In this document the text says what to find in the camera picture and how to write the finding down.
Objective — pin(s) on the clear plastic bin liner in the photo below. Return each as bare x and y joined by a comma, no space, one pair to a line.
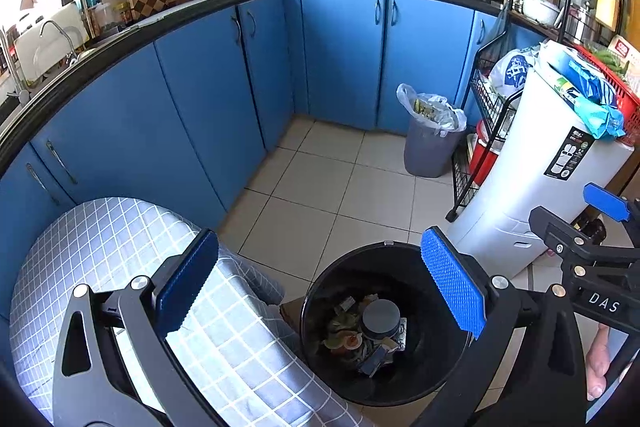
440,107

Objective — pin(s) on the white tall appliance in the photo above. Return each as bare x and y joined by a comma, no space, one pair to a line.
530,167

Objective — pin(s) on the black trash bin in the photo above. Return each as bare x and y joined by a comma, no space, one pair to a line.
340,277

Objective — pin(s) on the grey trash bin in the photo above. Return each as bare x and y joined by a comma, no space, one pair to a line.
430,152

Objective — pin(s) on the black kitchen countertop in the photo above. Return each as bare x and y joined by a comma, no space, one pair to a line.
150,24

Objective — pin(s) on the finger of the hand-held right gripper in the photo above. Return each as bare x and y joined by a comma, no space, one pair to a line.
560,232
605,201

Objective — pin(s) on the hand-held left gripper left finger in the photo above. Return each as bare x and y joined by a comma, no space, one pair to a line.
185,287

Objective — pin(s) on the round table with checkered cloth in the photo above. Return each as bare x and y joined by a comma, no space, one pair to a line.
100,232

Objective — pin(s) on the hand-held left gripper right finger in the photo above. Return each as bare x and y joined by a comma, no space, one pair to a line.
452,287

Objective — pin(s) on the white plastic cutting board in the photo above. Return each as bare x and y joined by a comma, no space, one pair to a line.
45,52

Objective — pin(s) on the blue plastic bag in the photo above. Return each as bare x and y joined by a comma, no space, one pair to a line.
595,99

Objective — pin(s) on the white bowl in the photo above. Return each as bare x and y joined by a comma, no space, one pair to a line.
540,9

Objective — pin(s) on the red plastic basket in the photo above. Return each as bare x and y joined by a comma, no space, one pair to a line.
627,99

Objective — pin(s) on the red container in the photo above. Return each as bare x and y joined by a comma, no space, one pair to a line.
484,152

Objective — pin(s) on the small steel faucet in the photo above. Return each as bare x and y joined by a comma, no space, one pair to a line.
57,37

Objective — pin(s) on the person's right hand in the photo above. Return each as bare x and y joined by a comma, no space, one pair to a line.
597,367

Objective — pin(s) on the white and blue bag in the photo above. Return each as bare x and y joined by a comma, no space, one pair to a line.
510,74

